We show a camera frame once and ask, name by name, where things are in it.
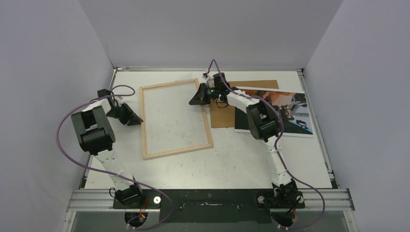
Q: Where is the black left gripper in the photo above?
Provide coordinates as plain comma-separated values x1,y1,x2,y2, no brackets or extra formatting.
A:
107,102,143,126

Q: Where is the white wooden picture frame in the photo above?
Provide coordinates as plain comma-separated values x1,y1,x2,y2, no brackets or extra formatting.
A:
139,78,215,161

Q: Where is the glossy photo print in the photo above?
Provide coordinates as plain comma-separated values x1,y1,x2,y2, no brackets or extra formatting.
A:
241,87,313,138

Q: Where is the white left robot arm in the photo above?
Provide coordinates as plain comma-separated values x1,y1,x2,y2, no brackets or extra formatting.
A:
71,89,146,208

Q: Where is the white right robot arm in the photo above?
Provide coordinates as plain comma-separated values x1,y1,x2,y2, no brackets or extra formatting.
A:
189,73,302,207

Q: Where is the brown cardboard backing board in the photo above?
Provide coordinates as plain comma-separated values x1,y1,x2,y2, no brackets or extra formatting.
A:
209,80,279,128

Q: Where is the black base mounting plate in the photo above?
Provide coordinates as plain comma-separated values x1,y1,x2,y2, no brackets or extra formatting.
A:
113,188,305,225

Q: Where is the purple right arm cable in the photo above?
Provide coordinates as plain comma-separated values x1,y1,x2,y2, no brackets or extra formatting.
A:
205,59,326,231

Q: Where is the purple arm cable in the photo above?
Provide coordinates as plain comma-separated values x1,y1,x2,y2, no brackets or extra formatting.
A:
56,84,175,232
205,59,326,231

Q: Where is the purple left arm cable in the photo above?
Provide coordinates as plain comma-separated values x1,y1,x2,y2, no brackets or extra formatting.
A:
56,84,175,232

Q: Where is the aluminium front rail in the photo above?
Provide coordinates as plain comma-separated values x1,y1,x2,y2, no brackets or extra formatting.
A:
67,189,354,212

